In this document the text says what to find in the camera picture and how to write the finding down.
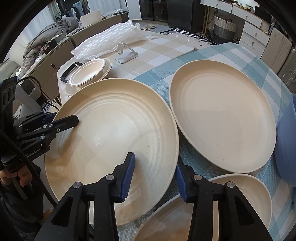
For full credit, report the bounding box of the white drawer cabinet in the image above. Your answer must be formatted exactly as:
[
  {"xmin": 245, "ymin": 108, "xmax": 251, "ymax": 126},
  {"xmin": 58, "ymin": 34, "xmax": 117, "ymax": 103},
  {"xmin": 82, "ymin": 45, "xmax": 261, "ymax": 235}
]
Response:
[{"xmin": 201, "ymin": 1, "xmax": 270, "ymax": 58}]

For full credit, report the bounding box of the black cable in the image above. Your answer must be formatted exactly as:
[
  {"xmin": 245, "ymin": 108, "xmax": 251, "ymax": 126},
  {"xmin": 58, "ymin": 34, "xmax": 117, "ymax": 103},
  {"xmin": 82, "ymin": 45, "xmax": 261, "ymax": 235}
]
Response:
[{"xmin": 16, "ymin": 76, "xmax": 61, "ymax": 112}]

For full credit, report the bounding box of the cream plate bottom edge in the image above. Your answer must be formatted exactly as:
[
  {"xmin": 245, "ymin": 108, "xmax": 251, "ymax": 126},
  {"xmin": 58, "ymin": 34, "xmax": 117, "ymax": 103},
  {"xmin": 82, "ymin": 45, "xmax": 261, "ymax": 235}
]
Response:
[{"xmin": 133, "ymin": 174, "xmax": 272, "ymax": 240}]

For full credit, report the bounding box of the silver phone stand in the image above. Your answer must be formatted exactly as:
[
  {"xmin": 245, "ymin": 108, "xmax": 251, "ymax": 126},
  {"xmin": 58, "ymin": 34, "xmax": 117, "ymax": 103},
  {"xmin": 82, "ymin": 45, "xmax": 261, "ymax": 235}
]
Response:
[{"xmin": 115, "ymin": 42, "xmax": 138, "ymax": 64}]

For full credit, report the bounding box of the person's left hand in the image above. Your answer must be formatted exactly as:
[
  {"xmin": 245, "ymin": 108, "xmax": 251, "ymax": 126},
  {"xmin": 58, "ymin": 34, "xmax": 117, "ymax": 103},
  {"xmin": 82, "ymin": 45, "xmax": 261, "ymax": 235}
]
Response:
[{"xmin": 0, "ymin": 166, "xmax": 33, "ymax": 187}]

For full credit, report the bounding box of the black rectangular handle frame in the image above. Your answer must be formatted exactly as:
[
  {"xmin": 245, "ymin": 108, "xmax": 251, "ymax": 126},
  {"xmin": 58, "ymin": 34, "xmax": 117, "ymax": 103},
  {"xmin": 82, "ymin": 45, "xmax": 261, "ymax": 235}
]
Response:
[{"xmin": 60, "ymin": 62, "xmax": 83, "ymax": 83}]

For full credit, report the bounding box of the white bubble wrap sheet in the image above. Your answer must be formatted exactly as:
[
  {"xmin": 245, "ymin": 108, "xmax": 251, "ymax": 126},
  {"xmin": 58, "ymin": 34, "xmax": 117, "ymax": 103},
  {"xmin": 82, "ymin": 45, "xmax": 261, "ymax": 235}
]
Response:
[{"xmin": 71, "ymin": 20, "xmax": 154, "ymax": 61}]

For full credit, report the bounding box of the large cream ridged plate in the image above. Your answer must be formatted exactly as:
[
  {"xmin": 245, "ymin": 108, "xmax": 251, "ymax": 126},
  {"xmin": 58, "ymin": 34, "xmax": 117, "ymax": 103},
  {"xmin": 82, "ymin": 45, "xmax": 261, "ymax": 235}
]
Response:
[{"xmin": 45, "ymin": 78, "xmax": 179, "ymax": 225}]

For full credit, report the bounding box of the teal checked tablecloth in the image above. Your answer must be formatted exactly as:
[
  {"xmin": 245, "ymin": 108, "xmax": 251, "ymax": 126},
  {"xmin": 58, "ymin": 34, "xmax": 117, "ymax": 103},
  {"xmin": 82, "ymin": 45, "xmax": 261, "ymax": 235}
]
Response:
[{"xmin": 118, "ymin": 43, "xmax": 295, "ymax": 240}]

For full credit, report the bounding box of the large cream smooth plate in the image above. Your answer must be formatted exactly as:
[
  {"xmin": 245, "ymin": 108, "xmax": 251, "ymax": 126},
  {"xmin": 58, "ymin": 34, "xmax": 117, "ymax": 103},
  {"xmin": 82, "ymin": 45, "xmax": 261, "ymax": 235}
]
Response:
[{"xmin": 169, "ymin": 60, "xmax": 276, "ymax": 173}]

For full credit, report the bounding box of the small cream bowl stack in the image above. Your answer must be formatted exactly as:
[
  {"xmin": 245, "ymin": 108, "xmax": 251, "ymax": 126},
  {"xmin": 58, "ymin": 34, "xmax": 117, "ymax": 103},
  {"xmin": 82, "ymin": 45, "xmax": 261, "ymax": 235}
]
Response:
[{"xmin": 65, "ymin": 58, "xmax": 112, "ymax": 97}]

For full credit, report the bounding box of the woven laundry basket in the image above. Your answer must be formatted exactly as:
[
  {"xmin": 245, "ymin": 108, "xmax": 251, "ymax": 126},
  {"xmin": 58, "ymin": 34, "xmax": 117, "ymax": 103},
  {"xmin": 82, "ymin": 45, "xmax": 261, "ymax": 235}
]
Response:
[{"xmin": 213, "ymin": 15, "xmax": 237, "ymax": 44}]

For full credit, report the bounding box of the blue ceramic bowl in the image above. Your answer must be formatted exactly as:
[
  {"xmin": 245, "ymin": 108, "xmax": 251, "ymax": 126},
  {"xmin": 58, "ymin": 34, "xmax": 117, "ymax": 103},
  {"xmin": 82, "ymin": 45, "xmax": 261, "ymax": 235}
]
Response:
[{"xmin": 274, "ymin": 93, "xmax": 296, "ymax": 187}]

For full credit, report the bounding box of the beige low tv cabinet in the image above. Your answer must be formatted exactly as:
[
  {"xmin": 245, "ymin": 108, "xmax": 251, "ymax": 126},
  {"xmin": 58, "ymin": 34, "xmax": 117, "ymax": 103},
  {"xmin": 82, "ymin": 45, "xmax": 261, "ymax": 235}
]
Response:
[{"xmin": 23, "ymin": 37, "xmax": 74, "ymax": 100}]

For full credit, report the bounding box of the beige suitcase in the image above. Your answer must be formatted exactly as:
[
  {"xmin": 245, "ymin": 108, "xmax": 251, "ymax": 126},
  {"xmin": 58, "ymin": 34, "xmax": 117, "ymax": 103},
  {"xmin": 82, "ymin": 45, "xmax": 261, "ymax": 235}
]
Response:
[{"xmin": 261, "ymin": 28, "xmax": 292, "ymax": 74}]

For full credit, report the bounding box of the grey blanket pile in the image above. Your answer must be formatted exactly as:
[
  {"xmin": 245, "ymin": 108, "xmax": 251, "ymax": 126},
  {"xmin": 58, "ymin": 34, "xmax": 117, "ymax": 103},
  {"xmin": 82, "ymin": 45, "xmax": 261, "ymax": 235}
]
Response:
[{"xmin": 20, "ymin": 16, "xmax": 79, "ymax": 77}]

